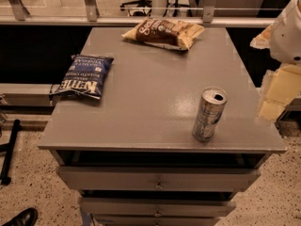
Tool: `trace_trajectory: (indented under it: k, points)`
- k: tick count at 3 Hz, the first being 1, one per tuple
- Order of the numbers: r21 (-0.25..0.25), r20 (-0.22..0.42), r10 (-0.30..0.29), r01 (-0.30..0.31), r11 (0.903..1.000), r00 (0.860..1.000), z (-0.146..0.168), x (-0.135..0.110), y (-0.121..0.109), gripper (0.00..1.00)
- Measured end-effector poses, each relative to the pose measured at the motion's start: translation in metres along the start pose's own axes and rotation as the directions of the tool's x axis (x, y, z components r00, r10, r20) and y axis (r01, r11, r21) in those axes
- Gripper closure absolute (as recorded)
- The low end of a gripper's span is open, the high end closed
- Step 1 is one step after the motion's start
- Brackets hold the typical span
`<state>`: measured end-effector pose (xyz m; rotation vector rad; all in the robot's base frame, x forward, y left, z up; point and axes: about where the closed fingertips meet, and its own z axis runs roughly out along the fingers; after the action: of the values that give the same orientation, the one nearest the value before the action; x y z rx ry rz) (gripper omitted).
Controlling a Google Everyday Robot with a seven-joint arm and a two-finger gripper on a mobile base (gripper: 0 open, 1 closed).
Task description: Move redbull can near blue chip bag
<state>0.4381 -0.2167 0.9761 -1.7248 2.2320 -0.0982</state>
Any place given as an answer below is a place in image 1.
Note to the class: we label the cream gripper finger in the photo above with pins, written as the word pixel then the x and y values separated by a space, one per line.
pixel 262 41
pixel 278 89

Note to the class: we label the silver redbull can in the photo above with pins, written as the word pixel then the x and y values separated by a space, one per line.
pixel 211 106

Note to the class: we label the brown chip bag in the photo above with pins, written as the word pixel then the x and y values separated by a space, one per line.
pixel 167 34

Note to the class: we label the blue kettle chip bag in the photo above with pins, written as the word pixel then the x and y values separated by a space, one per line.
pixel 85 76

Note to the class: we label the bottom grey drawer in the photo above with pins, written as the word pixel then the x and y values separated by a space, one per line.
pixel 145 221

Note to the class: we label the grey drawer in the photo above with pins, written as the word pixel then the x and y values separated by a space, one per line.
pixel 156 208
pixel 145 221
pixel 158 179

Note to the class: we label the grey drawer cabinet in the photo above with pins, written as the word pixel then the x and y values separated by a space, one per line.
pixel 147 113

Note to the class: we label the middle grey drawer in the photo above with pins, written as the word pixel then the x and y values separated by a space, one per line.
pixel 156 208

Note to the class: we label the top grey drawer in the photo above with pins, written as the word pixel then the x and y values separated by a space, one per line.
pixel 158 179

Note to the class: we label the black metal stand leg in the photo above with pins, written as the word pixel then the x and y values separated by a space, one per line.
pixel 7 149

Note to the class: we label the black shoe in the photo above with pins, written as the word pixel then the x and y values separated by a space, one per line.
pixel 28 217

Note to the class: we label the metal railing frame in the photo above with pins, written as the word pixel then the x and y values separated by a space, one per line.
pixel 216 13

